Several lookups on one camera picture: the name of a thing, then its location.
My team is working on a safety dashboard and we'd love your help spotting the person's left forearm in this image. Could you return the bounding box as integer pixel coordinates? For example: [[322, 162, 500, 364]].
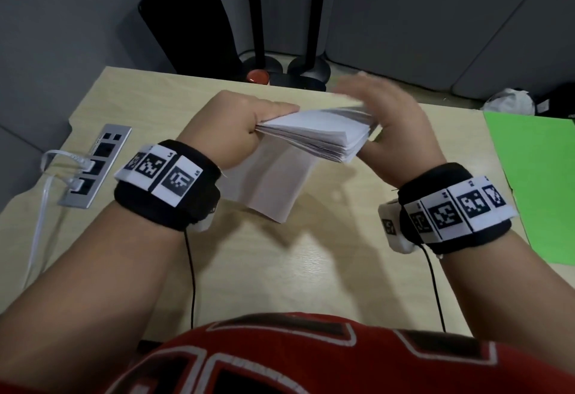
[[0, 214, 187, 394]]

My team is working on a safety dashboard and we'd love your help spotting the silver desk socket panel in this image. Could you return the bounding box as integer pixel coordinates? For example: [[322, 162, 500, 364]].
[[57, 124, 134, 209]]

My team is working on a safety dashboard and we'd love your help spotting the black bag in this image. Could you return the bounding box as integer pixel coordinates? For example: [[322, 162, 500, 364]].
[[534, 83, 575, 120]]

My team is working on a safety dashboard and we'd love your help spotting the person's red shirt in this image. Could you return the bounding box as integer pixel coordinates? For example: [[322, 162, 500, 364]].
[[105, 313, 575, 394]]

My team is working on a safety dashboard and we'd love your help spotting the white plastic bag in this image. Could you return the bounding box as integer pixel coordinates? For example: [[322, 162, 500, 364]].
[[483, 88, 536, 116]]

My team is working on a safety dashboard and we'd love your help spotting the thin black cable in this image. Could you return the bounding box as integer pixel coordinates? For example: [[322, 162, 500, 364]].
[[183, 229, 198, 329], [420, 245, 446, 334]]

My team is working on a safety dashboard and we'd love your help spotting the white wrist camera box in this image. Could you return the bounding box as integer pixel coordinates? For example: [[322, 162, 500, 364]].
[[377, 200, 421, 255], [188, 209, 221, 233]]

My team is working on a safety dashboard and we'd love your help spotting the pile of white papers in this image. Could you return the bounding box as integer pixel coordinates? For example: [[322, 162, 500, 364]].
[[215, 106, 383, 224]]

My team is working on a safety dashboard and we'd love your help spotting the black chair back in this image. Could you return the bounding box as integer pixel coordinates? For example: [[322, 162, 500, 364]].
[[137, 0, 243, 78]]

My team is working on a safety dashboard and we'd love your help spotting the white plug cable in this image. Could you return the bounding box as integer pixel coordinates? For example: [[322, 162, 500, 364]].
[[40, 150, 93, 172], [22, 175, 84, 287]]

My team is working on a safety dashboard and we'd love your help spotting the person's right hand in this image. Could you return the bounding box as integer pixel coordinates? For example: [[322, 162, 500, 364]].
[[332, 70, 448, 188]]

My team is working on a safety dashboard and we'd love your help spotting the person's left hand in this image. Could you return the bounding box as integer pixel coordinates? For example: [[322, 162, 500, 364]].
[[176, 90, 301, 172]]

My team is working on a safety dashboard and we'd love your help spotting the green folder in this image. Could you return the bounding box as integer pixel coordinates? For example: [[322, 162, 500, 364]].
[[483, 110, 575, 266]]

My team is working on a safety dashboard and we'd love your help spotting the person's right forearm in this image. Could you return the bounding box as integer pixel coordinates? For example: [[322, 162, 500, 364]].
[[435, 229, 575, 394]]

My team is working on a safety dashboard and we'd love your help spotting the black marker wristband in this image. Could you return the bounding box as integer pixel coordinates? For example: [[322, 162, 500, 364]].
[[397, 162, 520, 256], [113, 139, 223, 233]]

